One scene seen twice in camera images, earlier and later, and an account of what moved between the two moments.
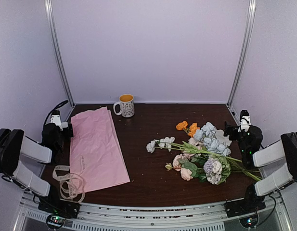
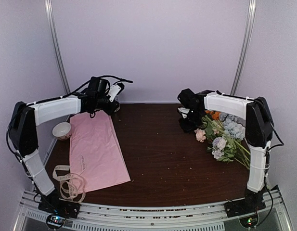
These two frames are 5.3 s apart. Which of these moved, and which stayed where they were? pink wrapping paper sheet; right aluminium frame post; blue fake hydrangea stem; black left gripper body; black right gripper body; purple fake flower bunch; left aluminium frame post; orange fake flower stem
Moved: blue fake hydrangea stem; purple fake flower bunch; black right gripper body; black left gripper body; orange fake flower stem
Stayed: pink wrapping paper sheet; right aluminium frame post; left aluminium frame post
